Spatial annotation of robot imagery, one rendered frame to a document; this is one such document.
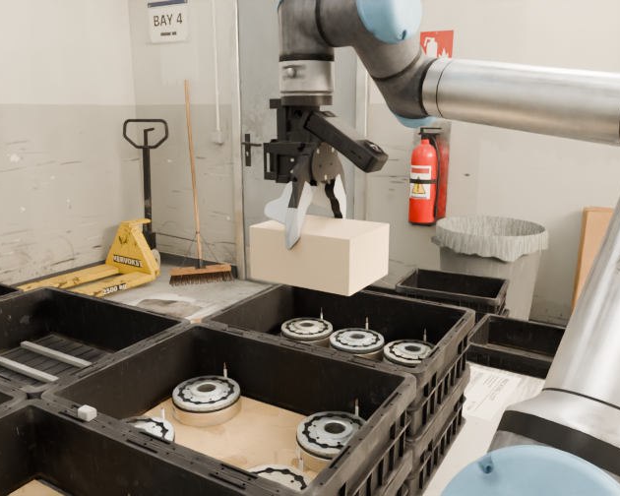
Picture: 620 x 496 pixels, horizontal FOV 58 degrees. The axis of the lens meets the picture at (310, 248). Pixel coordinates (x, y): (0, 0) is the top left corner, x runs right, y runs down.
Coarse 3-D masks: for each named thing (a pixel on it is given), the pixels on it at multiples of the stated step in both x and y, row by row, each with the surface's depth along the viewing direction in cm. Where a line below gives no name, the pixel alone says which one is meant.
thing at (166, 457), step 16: (32, 400) 69; (0, 416) 66; (64, 416) 66; (96, 432) 62; (112, 432) 62; (128, 448) 60; (144, 448) 60; (160, 448) 59; (176, 464) 57; (192, 464) 57; (208, 480) 55; (224, 480) 54; (240, 480) 54
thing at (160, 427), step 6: (120, 420) 77; (126, 420) 77; (132, 420) 78; (138, 420) 78; (144, 420) 78; (150, 420) 78; (156, 420) 77; (162, 420) 77; (156, 426) 76; (162, 426) 77; (168, 426) 76; (156, 432) 75; (162, 432) 75; (168, 432) 75; (168, 438) 73
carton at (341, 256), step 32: (256, 224) 80; (320, 224) 80; (352, 224) 80; (384, 224) 80; (256, 256) 79; (288, 256) 76; (320, 256) 74; (352, 256) 72; (384, 256) 81; (320, 288) 75; (352, 288) 73
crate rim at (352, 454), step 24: (168, 336) 89; (240, 336) 89; (120, 360) 80; (336, 360) 81; (72, 384) 73; (408, 384) 73; (72, 408) 67; (384, 408) 67; (144, 432) 62; (360, 432) 62; (384, 432) 66; (192, 456) 58; (336, 456) 58; (360, 456) 60; (264, 480) 54; (312, 480) 54; (336, 480) 56
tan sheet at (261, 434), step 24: (168, 408) 87; (264, 408) 87; (192, 432) 80; (216, 432) 80; (240, 432) 80; (264, 432) 80; (288, 432) 80; (216, 456) 75; (240, 456) 75; (264, 456) 75; (288, 456) 75
